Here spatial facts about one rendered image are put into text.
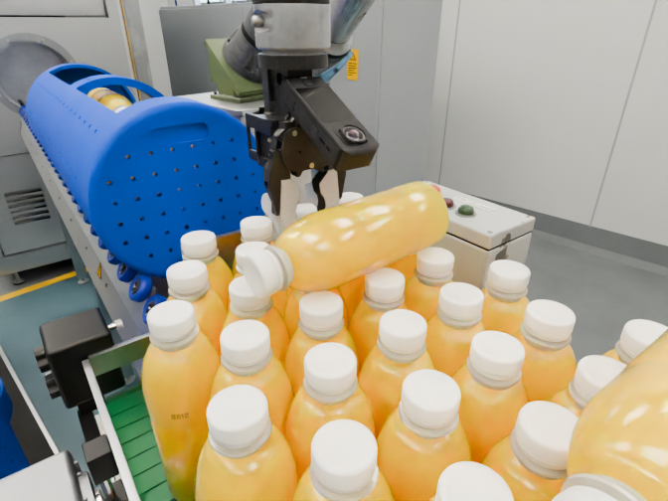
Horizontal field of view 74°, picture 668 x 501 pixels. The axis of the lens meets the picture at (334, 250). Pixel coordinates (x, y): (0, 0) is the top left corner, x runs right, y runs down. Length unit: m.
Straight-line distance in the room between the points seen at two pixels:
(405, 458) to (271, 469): 0.09
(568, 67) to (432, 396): 3.01
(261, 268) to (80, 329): 0.32
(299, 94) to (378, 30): 1.89
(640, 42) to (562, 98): 0.47
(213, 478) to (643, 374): 0.25
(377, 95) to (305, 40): 1.89
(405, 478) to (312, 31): 0.38
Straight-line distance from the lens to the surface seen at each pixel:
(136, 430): 0.62
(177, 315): 0.40
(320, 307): 0.38
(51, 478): 0.67
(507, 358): 0.36
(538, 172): 3.37
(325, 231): 0.38
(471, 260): 0.61
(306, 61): 0.46
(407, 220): 0.43
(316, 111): 0.43
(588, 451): 0.24
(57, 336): 0.63
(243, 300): 0.41
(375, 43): 2.33
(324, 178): 0.51
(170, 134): 0.70
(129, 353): 0.62
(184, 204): 0.72
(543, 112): 3.30
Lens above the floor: 1.33
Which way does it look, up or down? 27 degrees down
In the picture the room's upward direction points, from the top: straight up
